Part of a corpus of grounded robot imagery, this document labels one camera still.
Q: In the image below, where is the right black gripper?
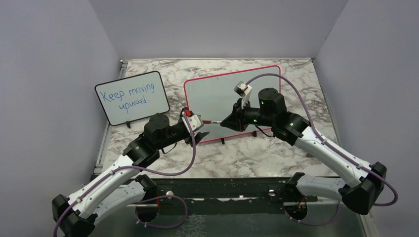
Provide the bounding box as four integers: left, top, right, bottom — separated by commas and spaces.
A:
221, 98, 275, 132

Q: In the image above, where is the red framed whiteboard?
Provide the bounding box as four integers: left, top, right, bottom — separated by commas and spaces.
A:
183, 65, 281, 144

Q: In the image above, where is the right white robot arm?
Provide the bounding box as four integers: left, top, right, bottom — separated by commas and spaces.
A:
221, 86, 387, 215

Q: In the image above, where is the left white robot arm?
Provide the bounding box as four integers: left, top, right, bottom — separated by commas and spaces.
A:
52, 108, 207, 237

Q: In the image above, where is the black framed written whiteboard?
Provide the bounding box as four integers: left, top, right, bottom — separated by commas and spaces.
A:
94, 71, 170, 126

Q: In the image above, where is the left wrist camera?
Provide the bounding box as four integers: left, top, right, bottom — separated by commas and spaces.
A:
181, 110, 204, 133

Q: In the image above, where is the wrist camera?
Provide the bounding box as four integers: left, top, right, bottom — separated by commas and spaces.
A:
234, 81, 252, 98
181, 110, 204, 133

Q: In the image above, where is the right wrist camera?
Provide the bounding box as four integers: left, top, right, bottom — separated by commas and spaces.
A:
234, 81, 252, 98

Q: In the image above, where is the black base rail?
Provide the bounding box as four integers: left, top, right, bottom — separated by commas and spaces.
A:
90, 175, 352, 217

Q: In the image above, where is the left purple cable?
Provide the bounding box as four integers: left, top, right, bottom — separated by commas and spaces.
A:
53, 113, 197, 237

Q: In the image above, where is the purple cable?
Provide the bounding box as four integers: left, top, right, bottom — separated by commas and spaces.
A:
53, 113, 197, 237
245, 73, 399, 226

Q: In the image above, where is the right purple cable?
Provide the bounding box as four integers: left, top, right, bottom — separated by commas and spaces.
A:
245, 73, 399, 226

